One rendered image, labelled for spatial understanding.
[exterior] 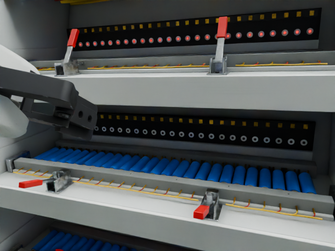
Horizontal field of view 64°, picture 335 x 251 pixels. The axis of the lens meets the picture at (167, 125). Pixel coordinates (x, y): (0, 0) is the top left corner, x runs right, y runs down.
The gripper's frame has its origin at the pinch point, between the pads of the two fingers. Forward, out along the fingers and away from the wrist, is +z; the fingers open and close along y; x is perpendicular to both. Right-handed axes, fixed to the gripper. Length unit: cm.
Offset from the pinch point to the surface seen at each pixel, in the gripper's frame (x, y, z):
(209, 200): -5.5, 12.5, 19.7
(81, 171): -4.2, -11.4, 22.8
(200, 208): -6.4, 12.4, 14.5
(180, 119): 8.7, 3.0, 31.2
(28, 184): -7.3, -13.5, 13.8
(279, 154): 4.1, 22.0, 33.8
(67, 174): -5.2, -13.3, 21.5
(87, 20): 33, -25, 31
